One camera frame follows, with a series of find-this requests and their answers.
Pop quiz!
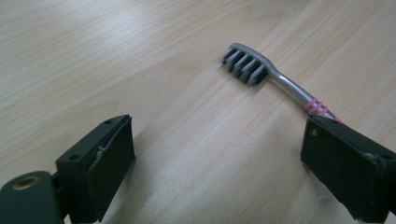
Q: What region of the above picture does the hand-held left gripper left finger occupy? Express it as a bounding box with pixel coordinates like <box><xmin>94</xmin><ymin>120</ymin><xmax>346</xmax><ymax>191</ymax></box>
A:
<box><xmin>55</xmin><ymin>114</ymin><xmax>136</xmax><ymax>224</ymax></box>

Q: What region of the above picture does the grey toothbrush with pink rings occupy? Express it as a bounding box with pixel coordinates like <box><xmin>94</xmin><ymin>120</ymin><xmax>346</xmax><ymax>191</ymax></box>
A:
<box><xmin>219</xmin><ymin>42</ymin><xmax>344</xmax><ymax>125</ymax></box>

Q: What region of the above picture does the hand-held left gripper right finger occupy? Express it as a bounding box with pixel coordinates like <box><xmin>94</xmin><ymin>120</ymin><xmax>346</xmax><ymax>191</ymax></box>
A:
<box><xmin>300</xmin><ymin>115</ymin><xmax>396</xmax><ymax>224</ymax></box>

